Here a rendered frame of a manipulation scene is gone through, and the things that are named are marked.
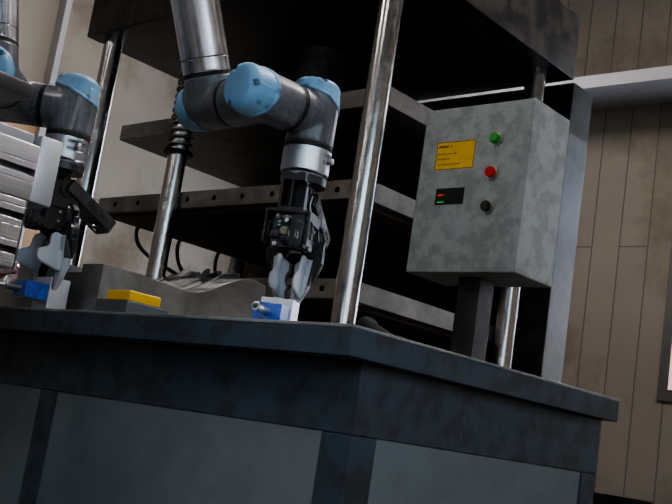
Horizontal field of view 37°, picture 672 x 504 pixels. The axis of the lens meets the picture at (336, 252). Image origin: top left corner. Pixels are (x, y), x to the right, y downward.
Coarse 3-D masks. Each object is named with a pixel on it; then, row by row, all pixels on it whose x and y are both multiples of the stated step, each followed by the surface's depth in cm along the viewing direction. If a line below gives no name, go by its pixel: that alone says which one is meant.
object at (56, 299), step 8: (16, 280) 167; (24, 280) 165; (40, 280) 170; (48, 280) 168; (64, 280) 169; (8, 288) 164; (16, 288) 165; (24, 288) 164; (32, 288) 165; (40, 288) 166; (48, 288) 167; (64, 288) 169; (16, 296) 166; (24, 296) 164; (32, 296) 165; (40, 296) 166; (48, 296) 167; (56, 296) 168; (64, 296) 169; (32, 304) 170; (40, 304) 168; (48, 304) 167; (56, 304) 168; (64, 304) 169
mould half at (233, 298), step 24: (96, 264) 170; (72, 288) 173; (96, 288) 168; (120, 288) 171; (144, 288) 175; (168, 288) 179; (192, 288) 190; (216, 288) 187; (240, 288) 191; (264, 288) 196; (168, 312) 179; (192, 312) 183; (216, 312) 187; (240, 312) 191
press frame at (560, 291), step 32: (480, 96) 324; (512, 96) 316; (544, 96) 308; (576, 96) 303; (576, 128) 302; (576, 160) 302; (416, 192) 340; (576, 192) 302; (576, 224) 302; (384, 288) 339; (416, 288) 330; (448, 288) 322; (544, 288) 292; (544, 320) 290; (544, 352) 288
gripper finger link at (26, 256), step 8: (32, 240) 171; (40, 240) 171; (48, 240) 172; (24, 248) 170; (32, 248) 171; (24, 256) 170; (32, 256) 171; (24, 264) 170; (32, 264) 171; (40, 264) 171; (40, 272) 171
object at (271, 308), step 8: (264, 296) 151; (256, 304) 142; (264, 304) 146; (272, 304) 146; (280, 304) 146; (288, 304) 149; (296, 304) 151; (256, 312) 146; (264, 312) 143; (272, 312) 146; (280, 312) 145; (288, 312) 149; (296, 312) 152; (288, 320) 149; (296, 320) 152
